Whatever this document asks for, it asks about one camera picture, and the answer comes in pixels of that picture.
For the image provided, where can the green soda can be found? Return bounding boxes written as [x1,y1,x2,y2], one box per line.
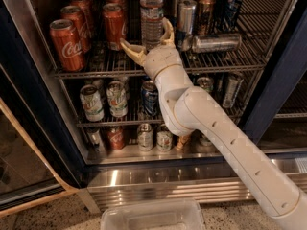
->
[197,77,214,93]

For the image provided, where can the right white can bottom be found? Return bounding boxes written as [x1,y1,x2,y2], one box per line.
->
[200,134,212,146]

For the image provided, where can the stainless steel fridge cabinet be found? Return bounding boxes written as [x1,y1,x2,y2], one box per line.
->
[0,0,307,215]

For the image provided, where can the red can bottom shelf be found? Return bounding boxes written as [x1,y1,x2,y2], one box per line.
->
[107,126,125,150]

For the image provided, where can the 7up can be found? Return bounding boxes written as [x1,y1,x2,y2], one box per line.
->
[106,80,128,118]
[80,84,105,122]

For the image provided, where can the open fridge glass door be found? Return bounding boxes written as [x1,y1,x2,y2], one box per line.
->
[0,0,80,217]

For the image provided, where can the left white can bottom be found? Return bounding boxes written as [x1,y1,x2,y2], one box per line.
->
[137,123,154,151]

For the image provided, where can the slim silver can bottom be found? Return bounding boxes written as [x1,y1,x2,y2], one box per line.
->
[86,126,105,152]

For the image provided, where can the wire shelf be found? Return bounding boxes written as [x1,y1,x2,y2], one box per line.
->
[76,67,258,127]
[55,0,286,80]

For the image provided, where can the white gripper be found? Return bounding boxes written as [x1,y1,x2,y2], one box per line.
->
[120,17,182,81]

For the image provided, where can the left blue Pepsi can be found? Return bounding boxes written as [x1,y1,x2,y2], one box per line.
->
[141,80,158,116]

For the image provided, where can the front brown coffee can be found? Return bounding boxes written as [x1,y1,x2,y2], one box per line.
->
[197,0,216,35]

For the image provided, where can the left front 7UP can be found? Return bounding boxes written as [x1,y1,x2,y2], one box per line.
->
[80,84,105,122]

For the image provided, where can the front left Coca-Cola can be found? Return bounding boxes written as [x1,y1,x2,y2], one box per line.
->
[50,19,85,72]

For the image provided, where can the middle wire shelf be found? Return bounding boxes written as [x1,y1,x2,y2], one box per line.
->
[76,67,258,127]

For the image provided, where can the front middle Coca-Cola can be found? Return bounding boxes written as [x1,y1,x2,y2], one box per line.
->
[103,3,127,51]

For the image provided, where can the orange can bottom shelf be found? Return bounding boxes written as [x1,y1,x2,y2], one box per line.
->
[176,134,191,150]

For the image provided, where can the silver can middle shelf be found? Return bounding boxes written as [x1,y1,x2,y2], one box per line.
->
[222,72,244,108]

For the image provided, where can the top wire shelf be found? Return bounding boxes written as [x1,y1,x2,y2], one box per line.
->
[55,0,286,80]

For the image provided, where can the white can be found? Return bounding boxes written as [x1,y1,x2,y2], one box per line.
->
[200,134,212,146]
[137,123,154,151]
[156,124,173,152]

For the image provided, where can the clear plastic bin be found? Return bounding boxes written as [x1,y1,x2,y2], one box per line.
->
[100,198,206,230]

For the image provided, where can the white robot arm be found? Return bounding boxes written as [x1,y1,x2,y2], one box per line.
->
[120,18,307,230]

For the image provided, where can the front dark blue can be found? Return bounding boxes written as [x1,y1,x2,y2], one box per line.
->
[221,0,243,32]

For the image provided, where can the clear plastic water bottle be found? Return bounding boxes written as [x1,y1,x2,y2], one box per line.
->
[140,0,164,51]

